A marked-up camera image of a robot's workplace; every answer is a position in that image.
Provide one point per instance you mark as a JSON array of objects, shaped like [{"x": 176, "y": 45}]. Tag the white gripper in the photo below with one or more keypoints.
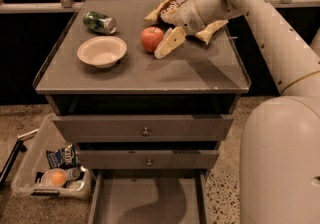
[{"x": 185, "y": 15}]

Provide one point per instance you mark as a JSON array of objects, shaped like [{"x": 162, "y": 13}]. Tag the red apple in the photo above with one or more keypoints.
[{"x": 150, "y": 38}]

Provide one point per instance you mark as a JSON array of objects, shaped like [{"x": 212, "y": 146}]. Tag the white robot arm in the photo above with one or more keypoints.
[{"x": 280, "y": 143}]

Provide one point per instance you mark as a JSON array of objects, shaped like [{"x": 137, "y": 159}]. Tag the grey drawer cabinet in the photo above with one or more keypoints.
[{"x": 195, "y": 79}]

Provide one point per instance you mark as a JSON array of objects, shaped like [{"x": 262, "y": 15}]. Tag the grey top drawer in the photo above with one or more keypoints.
[{"x": 143, "y": 128}]

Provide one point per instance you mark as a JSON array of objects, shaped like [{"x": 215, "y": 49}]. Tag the grey drawer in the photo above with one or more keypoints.
[
  {"x": 149, "y": 197},
  {"x": 143, "y": 128},
  {"x": 148, "y": 159}
]

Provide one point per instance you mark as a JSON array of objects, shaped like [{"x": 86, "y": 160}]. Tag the grey middle drawer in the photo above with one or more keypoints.
[{"x": 148, "y": 159}]

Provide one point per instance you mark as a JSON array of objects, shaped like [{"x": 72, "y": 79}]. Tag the grey bottom drawer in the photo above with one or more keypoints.
[{"x": 149, "y": 197}]

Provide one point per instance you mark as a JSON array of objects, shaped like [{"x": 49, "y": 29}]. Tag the brown chip bag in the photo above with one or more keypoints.
[{"x": 205, "y": 35}]

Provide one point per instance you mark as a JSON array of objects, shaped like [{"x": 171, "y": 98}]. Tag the white paper bowl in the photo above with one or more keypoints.
[{"x": 102, "y": 51}]

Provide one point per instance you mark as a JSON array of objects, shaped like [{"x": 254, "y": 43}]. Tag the green soda can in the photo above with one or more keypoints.
[{"x": 99, "y": 23}]

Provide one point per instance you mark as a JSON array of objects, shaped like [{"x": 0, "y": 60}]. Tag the blue chip bag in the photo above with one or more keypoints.
[{"x": 64, "y": 158}]

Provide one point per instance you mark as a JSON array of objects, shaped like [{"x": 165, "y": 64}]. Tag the small can in bin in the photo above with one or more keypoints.
[{"x": 74, "y": 174}]

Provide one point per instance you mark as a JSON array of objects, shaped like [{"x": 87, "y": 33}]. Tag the clear plastic bin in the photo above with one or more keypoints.
[{"x": 27, "y": 181}]

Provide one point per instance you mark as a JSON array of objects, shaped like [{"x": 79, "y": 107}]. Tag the orange in white cup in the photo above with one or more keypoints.
[{"x": 54, "y": 177}]

